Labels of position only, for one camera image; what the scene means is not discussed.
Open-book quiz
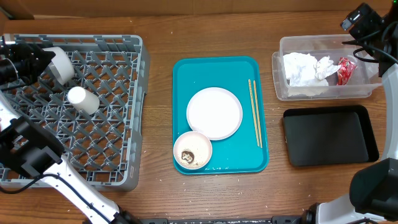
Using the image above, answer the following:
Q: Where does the grey-white small bowl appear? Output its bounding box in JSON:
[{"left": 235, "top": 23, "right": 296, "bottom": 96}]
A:
[{"left": 44, "top": 47, "right": 75, "bottom": 85}]

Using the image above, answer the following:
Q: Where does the red snack wrapper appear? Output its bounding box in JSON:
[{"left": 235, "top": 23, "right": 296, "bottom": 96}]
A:
[{"left": 337, "top": 57, "right": 357, "bottom": 85}]

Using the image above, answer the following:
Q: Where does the small white tissue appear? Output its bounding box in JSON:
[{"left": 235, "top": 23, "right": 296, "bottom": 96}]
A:
[{"left": 315, "top": 56, "right": 341, "bottom": 81}]

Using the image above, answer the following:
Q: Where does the white plastic cup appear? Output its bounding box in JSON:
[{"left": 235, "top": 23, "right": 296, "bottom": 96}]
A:
[{"left": 67, "top": 86, "right": 100, "bottom": 114}]

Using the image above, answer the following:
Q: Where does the white napkin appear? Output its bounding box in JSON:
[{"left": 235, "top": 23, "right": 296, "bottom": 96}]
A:
[{"left": 283, "top": 52, "right": 328, "bottom": 86}]

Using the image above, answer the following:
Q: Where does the white round plate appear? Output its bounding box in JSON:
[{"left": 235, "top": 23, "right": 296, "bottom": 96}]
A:
[{"left": 186, "top": 87, "right": 243, "bottom": 141}]

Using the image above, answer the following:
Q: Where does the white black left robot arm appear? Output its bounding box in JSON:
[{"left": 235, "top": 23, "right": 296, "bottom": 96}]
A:
[{"left": 1, "top": 42, "right": 140, "bottom": 223}]

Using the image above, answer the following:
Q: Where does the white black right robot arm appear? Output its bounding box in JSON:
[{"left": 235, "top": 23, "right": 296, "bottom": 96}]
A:
[{"left": 294, "top": 1, "right": 397, "bottom": 224}]

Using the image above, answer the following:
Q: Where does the clear plastic waste bin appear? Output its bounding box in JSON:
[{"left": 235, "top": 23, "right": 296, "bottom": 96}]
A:
[{"left": 272, "top": 34, "right": 381, "bottom": 101}]

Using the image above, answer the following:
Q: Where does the grey plastic dishwasher rack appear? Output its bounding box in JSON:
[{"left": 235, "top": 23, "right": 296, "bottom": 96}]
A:
[{"left": 1, "top": 34, "right": 150, "bottom": 191}]

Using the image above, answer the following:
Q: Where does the black rectangular tray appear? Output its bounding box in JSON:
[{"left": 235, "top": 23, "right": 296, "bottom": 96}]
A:
[{"left": 283, "top": 105, "right": 379, "bottom": 167}]

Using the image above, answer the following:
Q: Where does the pink bowl with food scraps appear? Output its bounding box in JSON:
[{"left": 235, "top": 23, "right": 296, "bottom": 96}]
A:
[{"left": 173, "top": 131, "right": 213, "bottom": 170}]

